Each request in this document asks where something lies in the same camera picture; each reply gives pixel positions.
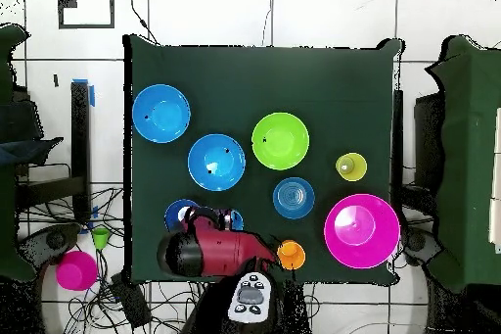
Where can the yellow ribbed cup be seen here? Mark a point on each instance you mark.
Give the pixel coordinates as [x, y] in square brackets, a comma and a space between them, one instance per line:
[354, 169]

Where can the small green cup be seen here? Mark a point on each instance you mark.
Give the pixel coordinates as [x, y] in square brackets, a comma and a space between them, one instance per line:
[100, 237]

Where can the large pink bowl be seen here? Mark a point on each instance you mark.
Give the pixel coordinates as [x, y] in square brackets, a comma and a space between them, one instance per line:
[362, 231]

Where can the pink cup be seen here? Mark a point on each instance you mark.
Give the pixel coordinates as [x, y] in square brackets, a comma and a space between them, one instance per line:
[76, 270]

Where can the black box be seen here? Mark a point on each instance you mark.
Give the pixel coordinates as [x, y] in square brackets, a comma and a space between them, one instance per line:
[428, 142]

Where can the black equipment base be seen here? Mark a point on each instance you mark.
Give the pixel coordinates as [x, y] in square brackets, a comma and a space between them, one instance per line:
[419, 242]
[51, 240]

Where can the black post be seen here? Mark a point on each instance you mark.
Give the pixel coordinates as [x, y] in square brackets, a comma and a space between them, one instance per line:
[397, 146]

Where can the black power adapter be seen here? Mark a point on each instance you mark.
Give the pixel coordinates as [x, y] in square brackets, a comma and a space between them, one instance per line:
[131, 304]

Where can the green cloth covered table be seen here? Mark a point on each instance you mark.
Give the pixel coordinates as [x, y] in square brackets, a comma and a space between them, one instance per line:
[465, 153]
[8, 56]

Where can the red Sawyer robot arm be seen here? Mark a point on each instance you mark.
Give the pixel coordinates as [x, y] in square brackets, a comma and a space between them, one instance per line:
[219, 248]

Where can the lime green bowl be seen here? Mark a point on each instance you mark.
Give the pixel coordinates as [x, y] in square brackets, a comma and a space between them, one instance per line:
[280, 141]

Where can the small dark blue bowl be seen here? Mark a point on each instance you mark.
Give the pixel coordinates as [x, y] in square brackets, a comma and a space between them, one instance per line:
[172, 214]

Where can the orange cup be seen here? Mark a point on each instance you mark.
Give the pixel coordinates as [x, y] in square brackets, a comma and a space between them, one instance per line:
[292, 255]

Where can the dark blue fabric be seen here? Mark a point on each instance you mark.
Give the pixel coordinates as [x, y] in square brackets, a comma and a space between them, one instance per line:
[23, 150]

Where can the small ribbed blue bowl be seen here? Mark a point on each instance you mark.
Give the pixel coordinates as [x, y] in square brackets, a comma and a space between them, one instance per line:
[293, 197]

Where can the black stand frame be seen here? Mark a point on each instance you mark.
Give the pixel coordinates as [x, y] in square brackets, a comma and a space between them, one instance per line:
[80, 146]

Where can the large blue bowl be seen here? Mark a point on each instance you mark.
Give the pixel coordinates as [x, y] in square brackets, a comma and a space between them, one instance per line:
[161, 113]
[216, 162]

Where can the dark green table cloth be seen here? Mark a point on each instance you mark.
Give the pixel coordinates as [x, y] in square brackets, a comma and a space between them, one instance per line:
[235, 83]

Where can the light blue cup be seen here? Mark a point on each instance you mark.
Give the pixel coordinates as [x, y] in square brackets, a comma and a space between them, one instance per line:
[237, 220]

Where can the blue tape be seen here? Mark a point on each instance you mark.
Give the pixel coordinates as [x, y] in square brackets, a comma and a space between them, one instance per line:
[92, 97]

